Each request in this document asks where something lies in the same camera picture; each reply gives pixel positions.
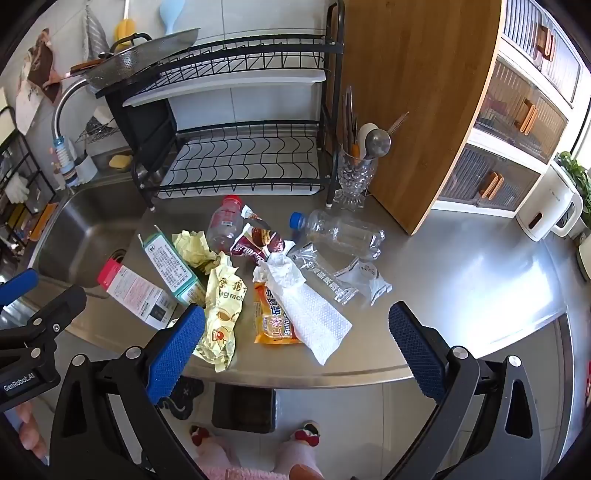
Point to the orange snack packet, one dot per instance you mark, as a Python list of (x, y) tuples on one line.
[(270, 325)]

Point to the person's right slipper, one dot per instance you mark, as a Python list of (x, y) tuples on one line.
[(304, 434)]

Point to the white glove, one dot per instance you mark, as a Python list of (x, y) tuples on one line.
[(17, 189)]

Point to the bamboo cutting board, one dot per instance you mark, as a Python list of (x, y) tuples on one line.
[(415, 92)]

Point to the dark red snack wrapper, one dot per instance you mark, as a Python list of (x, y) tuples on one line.
[(254, 244)]

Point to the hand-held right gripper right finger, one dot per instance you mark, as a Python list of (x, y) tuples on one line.
[(415, 350)]

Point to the person's left hand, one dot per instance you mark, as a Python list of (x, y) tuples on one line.
[(33, 438)]

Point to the yellow snack wrapper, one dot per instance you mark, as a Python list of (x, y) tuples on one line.
[(221, 314)]

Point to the red cap plastic bottle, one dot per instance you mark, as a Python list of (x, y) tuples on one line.
[(224, 226)]

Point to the white electric kettle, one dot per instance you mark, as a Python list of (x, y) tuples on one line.
[(549, 198)]

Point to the steel sink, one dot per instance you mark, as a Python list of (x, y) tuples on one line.
[(83, 240)]

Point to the person's left slipper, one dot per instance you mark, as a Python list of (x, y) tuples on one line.
[(199, 436)]

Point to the white paper towel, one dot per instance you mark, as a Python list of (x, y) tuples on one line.
[(309, 318)]

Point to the yellow dish brush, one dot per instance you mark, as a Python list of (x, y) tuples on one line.
[(124, 30)]

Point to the thin bottle brush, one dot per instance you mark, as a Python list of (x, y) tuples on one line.
[(399, 122)]

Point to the white tote bag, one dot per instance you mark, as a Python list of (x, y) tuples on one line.
[(30, 108)]

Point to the red white cardboard box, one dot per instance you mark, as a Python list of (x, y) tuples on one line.
[(134, 288)]

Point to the black dish rack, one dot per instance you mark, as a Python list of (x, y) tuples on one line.
[(138, 122)]

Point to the person's leg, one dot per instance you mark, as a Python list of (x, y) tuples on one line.
[(221, 457), (291, 454)]

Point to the dark metal utensil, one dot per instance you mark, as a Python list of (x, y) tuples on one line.
[(349, 115)]

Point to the white board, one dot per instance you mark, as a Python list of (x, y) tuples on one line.
[(7, 127)]

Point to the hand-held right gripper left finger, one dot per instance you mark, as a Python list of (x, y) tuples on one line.
[(178, 355)]

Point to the white storage cabinet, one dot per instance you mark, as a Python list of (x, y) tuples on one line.
[(512, 156)]

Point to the yellow soap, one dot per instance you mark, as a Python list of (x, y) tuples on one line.
[(120, 161)]

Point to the small clear plastic packet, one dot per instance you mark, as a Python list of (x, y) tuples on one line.
[(367, 279)]

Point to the brown hanging cloth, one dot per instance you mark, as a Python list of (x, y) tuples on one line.
[(44, 64)]

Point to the person's left leg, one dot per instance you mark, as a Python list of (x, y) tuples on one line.
[(221, 457)]

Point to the person's slipper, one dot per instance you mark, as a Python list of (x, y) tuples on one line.
[(199, 436), (304, 434)]

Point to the person's right hand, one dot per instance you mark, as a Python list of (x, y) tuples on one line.
[(304, 473)]

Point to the metal ladle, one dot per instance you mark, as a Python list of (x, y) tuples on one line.
[(379, 143)]

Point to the yellow paper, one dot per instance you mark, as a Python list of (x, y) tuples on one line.
[(191, 244)]

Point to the light blue rice paddle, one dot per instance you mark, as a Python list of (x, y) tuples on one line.
[(170, 16)]

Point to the black cloud floor mat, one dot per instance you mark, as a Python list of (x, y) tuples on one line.
[(184, 397)]

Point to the blue cap clear plastic bottle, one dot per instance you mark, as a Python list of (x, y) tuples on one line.
[(346, 233)]

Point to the metal faucet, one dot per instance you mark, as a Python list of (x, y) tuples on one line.
[(67, 161)]

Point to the green potted plant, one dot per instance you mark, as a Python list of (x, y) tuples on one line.
[(577, 170)]

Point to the glass utensil holder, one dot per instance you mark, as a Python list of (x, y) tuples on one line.
[(353, 180)]

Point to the person's right leg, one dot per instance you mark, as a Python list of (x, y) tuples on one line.
[(291, 454)]

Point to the long clear plastic bag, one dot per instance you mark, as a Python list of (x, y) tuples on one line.
[(323, 272)]

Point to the white toothbrush holder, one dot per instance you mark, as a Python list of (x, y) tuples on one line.
[(87, 170)]

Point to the black trash bin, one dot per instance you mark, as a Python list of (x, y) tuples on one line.
[(242, 408)]

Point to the white spoon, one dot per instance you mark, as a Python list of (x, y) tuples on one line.
[(364, 134)]

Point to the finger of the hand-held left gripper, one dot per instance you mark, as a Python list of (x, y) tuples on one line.
[(16, 286), (55, 314)]

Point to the orange cloth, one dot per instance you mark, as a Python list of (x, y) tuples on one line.
[(44, 221)]

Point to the green paper carton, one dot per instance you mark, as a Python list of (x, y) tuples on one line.
[(168, 263)]

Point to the grey hanging towel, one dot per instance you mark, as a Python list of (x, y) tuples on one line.
[(97, 32)]

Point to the metal colander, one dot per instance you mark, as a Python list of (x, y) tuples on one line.
[(138, 60)]

